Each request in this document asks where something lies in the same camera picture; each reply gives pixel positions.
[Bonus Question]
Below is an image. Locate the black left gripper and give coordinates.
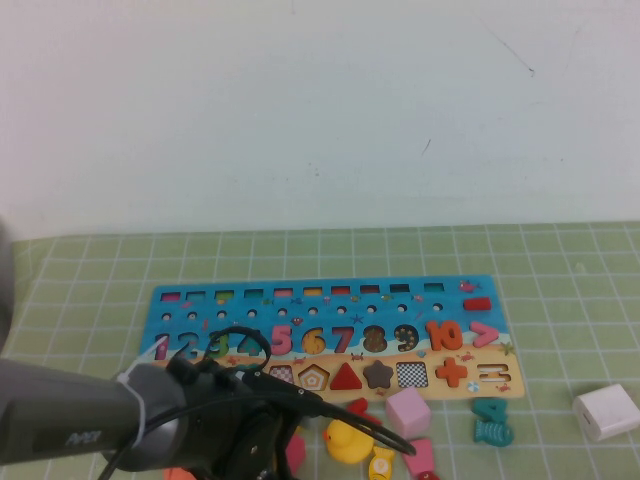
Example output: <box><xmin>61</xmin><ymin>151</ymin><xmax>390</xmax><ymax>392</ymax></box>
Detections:
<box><xmin>189</xmin><ymin>394</ymin><xmax>301</xmax><ymax>480</ymax></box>

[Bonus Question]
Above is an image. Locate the pink number five piece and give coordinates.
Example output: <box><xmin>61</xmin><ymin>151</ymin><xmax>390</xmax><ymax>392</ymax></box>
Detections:
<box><xmin>270</xmin><ymin>324</ymin><xmax>294</xmax><ymax>357</ymax></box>

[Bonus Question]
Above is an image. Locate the red triangle piece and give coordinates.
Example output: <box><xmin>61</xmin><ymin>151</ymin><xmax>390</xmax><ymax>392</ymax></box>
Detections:
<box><xmin>329</xmin><ymin>361</ymin><xmax>363</xmax><ymax>392</ymax></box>

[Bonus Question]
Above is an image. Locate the red number piece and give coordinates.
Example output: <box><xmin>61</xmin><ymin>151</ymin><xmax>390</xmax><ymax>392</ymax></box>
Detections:
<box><xmin>347</xmin><ymin>398</ymin><xmax>384</xmax><ymax>434</ymax></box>

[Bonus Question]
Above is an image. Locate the yellow fish piece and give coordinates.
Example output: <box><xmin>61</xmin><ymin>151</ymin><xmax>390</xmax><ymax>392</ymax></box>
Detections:
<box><xmin>367</xmin><ymin>445</ymin><xmax>396</xmax><ymax>480</ymax></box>

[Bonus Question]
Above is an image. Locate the brown star piece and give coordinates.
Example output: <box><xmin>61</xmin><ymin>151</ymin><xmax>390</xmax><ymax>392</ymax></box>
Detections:
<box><xmin>362</xmin><ymin>359</ymin><xmax>396</xmax><ymax>390</ymax></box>

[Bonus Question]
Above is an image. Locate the orange number ten piece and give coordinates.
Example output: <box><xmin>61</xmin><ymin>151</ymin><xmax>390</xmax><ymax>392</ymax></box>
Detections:
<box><xmin>425</xmin><ymin>319</ymin><xmax>464</xmax><ymax>352</ymax></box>

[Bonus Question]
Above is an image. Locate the orange plus sign piece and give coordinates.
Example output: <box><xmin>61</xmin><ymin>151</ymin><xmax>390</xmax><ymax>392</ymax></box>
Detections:
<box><xmin>433</xmin><ymin>356</ymin><xmax>469</xmax><ymax>389</ymax></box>

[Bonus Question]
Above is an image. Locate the teal fish piece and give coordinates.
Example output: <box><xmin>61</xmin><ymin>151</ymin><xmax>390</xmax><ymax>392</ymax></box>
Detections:
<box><xmin>472</xmin><ymin>418</ymin><xmax>515</xmax><ymax>446</ymax></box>

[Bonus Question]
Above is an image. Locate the wooden number puzzle board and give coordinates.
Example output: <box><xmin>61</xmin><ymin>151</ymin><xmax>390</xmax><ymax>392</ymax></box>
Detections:
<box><xmin>134</xmin><ymin>273</ymin><xmax>526</xmax><ymax>404</ymax></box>

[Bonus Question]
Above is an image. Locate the teal number four piece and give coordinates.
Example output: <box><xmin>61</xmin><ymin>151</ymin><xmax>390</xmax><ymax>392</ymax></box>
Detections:
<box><xmin>469</xmin><ymin>396</ymin><xmax>509</xmax><ymax>424</ymax></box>

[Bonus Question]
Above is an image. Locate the pink greater-than sign piece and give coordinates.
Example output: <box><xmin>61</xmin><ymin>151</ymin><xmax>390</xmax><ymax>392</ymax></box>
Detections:
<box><xmin>469</xmin><ymin>322</ymin><xmax>500</xmax><ymax>350</ymax></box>

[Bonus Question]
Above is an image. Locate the dark pink square block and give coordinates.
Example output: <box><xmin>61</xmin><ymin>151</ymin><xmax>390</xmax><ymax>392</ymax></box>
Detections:
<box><xmin>285</xmin><ymin>433</ymin><xmax>307</xmax><ymax>469</ymax></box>

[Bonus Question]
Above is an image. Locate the yellow rubber duck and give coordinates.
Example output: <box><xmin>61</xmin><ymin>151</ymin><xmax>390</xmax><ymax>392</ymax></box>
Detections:
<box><xmin>322</xmin><ymin>418</ymin><xmax>375</xmax><ymax>465</ymax></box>

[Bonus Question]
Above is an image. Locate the white zip tie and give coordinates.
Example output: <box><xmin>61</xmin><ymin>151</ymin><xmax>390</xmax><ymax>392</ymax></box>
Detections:
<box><xmin>117</xmin><ymin>344</ymin><xmax>156</xmax><ymax>451</ymax></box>

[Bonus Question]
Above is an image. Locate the light pink cube block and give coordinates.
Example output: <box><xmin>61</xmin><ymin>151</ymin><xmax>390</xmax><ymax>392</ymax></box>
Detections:
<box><xmin>384</xmin><ymin>386</ymin><xmax>432</xmax><ymax>440</ymax></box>

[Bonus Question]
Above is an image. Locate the pink trapezoid block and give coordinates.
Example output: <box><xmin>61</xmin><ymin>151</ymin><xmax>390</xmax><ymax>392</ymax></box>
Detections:
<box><xmin>402</xmin><ymin>438</ymin><xmax>435</xmax><ymax>477</ymax></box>

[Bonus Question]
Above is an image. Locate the green checked tablecloth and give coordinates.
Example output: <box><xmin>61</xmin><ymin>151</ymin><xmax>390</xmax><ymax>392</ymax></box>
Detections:
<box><xmin>0</xmin><ymin>222</ymin><xmax>640</xmax><ymax>480</ymax></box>

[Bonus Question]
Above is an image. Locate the white plastic charger block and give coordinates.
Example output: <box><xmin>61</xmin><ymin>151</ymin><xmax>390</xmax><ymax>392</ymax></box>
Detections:
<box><xmin>571</xmin><ymin>383</ymin><xmax>640</xmax><ymax>442</ymax></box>

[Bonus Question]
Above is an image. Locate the black looped wrist cable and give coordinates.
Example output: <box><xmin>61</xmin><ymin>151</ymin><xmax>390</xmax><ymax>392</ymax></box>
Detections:
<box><xmin>197</xmin><ymin>325</ymin><xmax>274</xmax><ymax>374</ymax></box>

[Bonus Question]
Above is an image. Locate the black camera cable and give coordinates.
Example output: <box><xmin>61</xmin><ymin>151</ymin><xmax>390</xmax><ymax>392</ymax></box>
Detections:
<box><xmin>102</xmin><ymin>384</ymin><xmax>417</xmax><ymax>480</ymax></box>

